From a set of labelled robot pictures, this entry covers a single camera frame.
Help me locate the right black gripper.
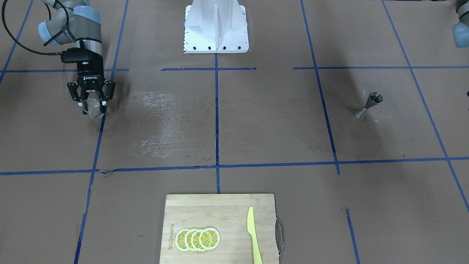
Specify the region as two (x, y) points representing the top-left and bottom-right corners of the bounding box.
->
(67, 55), (116, 107)

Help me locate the clear glass cup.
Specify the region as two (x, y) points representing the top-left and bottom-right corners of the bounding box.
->
(81, 98), (104, 119)

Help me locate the steel jigger measuring cup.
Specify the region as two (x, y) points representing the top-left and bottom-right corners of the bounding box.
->
(355, 91), (383, 120)

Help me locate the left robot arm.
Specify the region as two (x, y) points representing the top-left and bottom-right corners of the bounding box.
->
(452, 0), (469, 48)

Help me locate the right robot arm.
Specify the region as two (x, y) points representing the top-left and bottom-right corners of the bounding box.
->
(38, 0), (115, 106)

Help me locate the wooden cutting board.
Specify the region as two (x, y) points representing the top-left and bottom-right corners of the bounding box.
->
(159, 194), (280, 264)

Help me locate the yellow plastic knife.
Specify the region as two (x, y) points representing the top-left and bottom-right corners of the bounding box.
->
(247, 206), (263, 264)

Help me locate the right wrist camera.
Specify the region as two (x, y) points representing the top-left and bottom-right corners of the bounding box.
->
(60, 47), (94, 63)

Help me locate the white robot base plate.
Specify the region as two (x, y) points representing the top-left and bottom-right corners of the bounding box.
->
(183, 0), (250, 54)

